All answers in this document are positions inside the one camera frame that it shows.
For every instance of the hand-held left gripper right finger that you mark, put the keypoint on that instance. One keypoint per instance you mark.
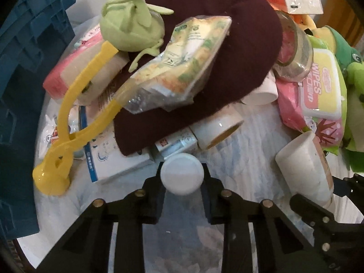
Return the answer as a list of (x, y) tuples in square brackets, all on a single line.
[(212, 199)]

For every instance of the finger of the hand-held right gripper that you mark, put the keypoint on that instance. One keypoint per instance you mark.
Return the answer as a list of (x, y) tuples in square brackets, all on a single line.
[(310, 207), (351, 186)]

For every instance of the green frog plush toy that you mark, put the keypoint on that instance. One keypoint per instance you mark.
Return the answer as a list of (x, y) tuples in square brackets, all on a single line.
[(354, 91)]

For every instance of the white printed plastic packet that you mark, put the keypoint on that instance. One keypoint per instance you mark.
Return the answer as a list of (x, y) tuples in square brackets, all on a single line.
[(48, 139)]

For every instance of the small white box red label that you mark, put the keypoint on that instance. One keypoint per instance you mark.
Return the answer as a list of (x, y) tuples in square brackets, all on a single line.
[(176, 143)]

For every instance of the light green plush toy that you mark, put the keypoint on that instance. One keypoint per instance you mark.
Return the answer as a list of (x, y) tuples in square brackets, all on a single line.
[(128, 25)]

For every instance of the blue plastic crate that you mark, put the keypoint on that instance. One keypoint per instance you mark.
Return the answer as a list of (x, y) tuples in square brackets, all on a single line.
[(25, 91)]

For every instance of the dark maroon knit beanie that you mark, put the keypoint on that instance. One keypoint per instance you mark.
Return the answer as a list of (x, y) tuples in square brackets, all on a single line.
[(241, 48)]

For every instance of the white tissue packet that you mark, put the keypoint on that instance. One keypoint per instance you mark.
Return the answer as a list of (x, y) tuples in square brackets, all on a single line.
[(303, 1)]

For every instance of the pink tissue pack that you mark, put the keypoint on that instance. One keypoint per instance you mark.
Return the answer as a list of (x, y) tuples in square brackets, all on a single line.
[(74, 65)]

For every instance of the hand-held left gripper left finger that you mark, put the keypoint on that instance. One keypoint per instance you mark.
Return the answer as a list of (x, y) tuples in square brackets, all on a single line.
[(153, 199)]

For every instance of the wooden furniture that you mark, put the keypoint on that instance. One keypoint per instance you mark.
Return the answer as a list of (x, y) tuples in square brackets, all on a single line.
[(338, 11)]

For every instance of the clear tape roll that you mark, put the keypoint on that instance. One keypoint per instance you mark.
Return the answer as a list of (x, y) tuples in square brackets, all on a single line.
[(295, 51)]

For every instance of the white box with blue print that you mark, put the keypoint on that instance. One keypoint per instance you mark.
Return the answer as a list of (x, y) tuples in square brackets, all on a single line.
[(113, 159)]

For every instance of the pink wet wipes pack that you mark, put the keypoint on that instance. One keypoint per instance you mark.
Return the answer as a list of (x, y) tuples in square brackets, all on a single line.
[(318, 91)]

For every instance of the white paper cup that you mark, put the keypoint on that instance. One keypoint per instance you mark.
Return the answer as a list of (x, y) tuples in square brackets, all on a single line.
[(216, 128), (261, 95), (304, 165)]

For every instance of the white round bottle cap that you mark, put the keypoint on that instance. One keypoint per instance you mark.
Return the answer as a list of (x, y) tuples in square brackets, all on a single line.
[(182, 175)]

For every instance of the orange plush toy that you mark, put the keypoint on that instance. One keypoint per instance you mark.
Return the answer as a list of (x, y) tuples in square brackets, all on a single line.
[(305, 21)]

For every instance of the yellow plastic tongs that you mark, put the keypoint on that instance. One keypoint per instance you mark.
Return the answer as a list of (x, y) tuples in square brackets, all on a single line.
[(64, 125)]

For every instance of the clear snack packet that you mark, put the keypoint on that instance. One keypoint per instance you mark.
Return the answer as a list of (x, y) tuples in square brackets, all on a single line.
[(182, 62)]

